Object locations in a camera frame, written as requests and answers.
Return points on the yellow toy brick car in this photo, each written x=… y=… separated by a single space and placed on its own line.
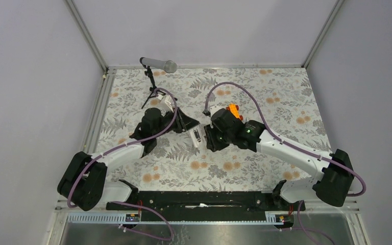
x=234 y=109

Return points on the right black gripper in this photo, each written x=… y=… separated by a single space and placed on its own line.
x=212 y=144

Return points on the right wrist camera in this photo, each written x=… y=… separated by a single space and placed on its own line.
x=210 y=111

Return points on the black mini tripod stand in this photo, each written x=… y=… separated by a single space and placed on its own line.
x=150 y=75

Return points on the floral patterned table mat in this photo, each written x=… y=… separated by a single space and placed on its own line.
x=283 y=97

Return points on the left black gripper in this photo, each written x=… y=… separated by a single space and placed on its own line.
x=184 y=122

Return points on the white remote control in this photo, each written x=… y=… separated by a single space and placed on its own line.
x=196 y=136

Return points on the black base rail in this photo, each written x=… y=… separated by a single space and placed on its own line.
x=213 y=206

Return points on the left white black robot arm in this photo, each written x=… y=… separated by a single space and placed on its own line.
x=84 y=181

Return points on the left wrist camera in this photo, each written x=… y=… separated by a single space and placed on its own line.
x=166 y=103

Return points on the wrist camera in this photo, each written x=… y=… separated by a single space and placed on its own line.
x=210 y=111
x=166 y=103

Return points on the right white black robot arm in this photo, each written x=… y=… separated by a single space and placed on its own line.
x=330 y=175

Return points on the grey microphone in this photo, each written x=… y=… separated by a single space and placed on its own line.
x=167 y=66

